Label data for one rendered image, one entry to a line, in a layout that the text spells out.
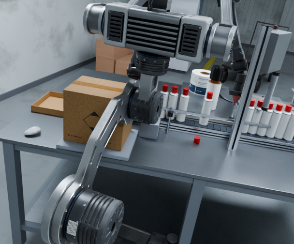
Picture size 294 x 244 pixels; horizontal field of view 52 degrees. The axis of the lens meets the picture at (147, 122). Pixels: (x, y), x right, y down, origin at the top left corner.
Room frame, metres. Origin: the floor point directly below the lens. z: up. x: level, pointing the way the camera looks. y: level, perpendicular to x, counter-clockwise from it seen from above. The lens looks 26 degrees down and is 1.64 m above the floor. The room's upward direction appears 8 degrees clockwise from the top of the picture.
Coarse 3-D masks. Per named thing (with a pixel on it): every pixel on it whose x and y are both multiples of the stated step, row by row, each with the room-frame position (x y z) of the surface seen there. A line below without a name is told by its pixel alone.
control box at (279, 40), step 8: (272, 32) 1.45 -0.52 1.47; (280, 32) 1.49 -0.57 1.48; (288, 32) 1.53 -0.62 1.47; (272, 40) 1.45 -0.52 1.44; (280, 40) 1.46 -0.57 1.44; (288, 40) 1.54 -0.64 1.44; (272, 48) 1.44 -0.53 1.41; (280, 48) 1.48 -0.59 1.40; (264, 56) 1.46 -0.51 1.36; (272, 56) 1.43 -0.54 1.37; (280, 56) 1.51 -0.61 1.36; (264, 64) 1.45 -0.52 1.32; (272, 64) 1.45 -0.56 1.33; (280, 64) 1.54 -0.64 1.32; (264, 72) 1.44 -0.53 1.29
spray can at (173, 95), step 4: (172, 88) 1.65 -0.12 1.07; (176, 88) 1.64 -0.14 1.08; (172, 92) 1.64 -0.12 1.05; (176, 92) 1.64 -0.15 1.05; (172, 96) 1.63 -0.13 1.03; (176, 96) 1.63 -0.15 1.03; (172, 100) 1.63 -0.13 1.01; (176, 100) 1.64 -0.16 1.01; (168, 104) 1.64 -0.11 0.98; (172, 104) 1.63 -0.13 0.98
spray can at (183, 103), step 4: (184, 88) 1.65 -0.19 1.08; (184, 92) 1.63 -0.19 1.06; (188, 92) 1.63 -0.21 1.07; (180, 96) 1.64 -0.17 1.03; (184, 96) 1.62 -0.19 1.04; (188, 96) 1.63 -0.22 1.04; (180, 100) 1.63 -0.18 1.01; (184, 100) 1.62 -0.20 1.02; (188, 100) 1.63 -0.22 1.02; (180, 104) 1.62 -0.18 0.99; (184, 104) 1.62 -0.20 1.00; (180, 108) 1.62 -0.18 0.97; (184, 108) 1.62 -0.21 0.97; (176, 116) 1.64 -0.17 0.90; (180, 116) 1.62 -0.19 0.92; (184, 116) 1.62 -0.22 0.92; (176, 120) 1.63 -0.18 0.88; (180, 120) 1.62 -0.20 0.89; (184, 120) 1.63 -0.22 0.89
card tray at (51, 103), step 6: (48, 96) 1.82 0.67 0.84; (54, 96) 1.84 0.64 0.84; (60, 96) 1.84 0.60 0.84; (36, 102) 1.66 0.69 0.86; (42, 102) 1.73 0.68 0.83; (48, 102) 1.74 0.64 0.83; (54, 102) 1.76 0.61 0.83; (60, 102) 1.77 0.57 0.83; (36, 108) 1.59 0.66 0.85; (42, 108) 1.59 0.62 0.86; (48, 108) 1.58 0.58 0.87; (54, 108) 1.66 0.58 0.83; (60, 108) 1.68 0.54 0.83; (48, 114) 1.58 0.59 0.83; (54, 114) 1.58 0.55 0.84; (60, 114) 1.58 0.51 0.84
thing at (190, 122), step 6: (162, 120) 1.63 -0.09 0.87; (174, 120) 1.64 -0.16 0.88; (186, 120) 1.66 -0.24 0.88; (192, 120) 1.67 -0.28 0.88; (198, 126) 1.59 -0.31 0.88; (204, 126) 1.61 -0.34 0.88; (210, 126) 1.62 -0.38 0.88; (216, 126) 1.63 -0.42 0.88; (222, 126) 1.64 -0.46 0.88; (228, 126) 1.65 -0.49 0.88; (228, 132) 1.58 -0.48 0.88; (264, 138) 1.56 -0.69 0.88; (270, 138) 1.57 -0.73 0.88; (276, 138) 1.58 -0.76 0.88; (282, 138) 1.59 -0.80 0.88
